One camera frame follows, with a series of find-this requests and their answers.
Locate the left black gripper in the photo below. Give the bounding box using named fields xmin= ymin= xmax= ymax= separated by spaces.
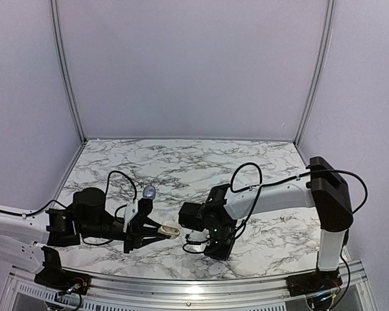
xmin=80 ymin=216 xmax=167 ymax=255

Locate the white charging case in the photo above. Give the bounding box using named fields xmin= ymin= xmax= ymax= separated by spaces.
xmin=158 ymin=220 xmax=182 ymax=239

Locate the purple earbud charging case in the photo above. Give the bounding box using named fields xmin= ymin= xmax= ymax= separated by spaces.
xmin=143 ymin=185 xmax=156 ymax=200

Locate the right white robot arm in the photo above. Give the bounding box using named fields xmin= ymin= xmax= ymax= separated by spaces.
xmin=178 ymin=157 xmax=353 ymax=290

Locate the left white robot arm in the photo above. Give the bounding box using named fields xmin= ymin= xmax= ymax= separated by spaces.
xmin=0 ymin=186 xmax=180 ymax=272

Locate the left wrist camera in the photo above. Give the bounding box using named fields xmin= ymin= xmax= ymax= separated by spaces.
xmin=123 ymin=198 xmax=153 ymax=233

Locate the aluminium front rail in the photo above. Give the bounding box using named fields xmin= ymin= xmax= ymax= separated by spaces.
xmin=6 ymin=262 xmax=369 ymax=311

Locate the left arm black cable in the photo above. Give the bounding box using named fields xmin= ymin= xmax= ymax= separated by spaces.
xmin=0 ymin=170 xmax=139 ymax=246

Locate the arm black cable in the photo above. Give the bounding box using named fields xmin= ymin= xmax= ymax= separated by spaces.
xmin=181 ymin=161 xmax=370 ymax=255
xmin=0 ymin=170 xmax=139 ymax=246

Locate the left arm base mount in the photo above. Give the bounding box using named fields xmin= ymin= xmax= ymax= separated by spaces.
xmin=34 ymin=246 xmax=91 ymax=295

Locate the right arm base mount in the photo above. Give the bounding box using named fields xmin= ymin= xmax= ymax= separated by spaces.
xmin=286 ymin=269 xmax=343 ymax=297

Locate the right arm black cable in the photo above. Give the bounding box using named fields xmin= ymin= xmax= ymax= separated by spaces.
xmin=181 ymin=161 xmax=370 ymax=255

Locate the right aluminium frame post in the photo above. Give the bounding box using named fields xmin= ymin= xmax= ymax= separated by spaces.
xmin=294 ymin=0 xmax=336 ymax=147

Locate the aluminium frame post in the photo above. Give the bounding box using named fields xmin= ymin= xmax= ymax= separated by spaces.
xmin=49 ymin=0 xmax=87 ymax=144
xmin=294 ymin=0 xmax=336 ymax=147

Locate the left aluminium frame post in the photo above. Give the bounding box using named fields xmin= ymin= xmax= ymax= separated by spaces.
xmin=49 ymin=0 xmax=87 ymax=144

